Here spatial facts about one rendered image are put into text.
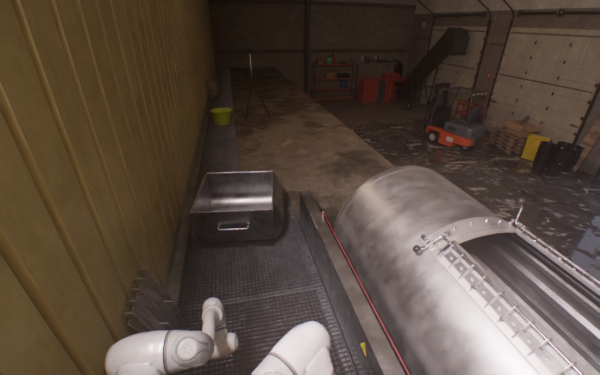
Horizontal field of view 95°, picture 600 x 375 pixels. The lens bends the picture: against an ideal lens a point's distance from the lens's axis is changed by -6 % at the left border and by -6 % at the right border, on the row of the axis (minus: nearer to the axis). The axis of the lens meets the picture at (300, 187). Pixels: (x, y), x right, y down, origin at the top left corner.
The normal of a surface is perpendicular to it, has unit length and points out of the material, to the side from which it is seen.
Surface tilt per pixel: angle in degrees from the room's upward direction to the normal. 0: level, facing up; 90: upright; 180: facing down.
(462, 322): 45
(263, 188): 92
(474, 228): 7
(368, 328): 2
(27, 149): 90
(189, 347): 34
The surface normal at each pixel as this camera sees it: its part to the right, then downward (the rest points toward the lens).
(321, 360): 0.62, -0.37
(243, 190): 0.07, 0.48
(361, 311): -0.03, -0.87
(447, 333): -0.77, -0.45
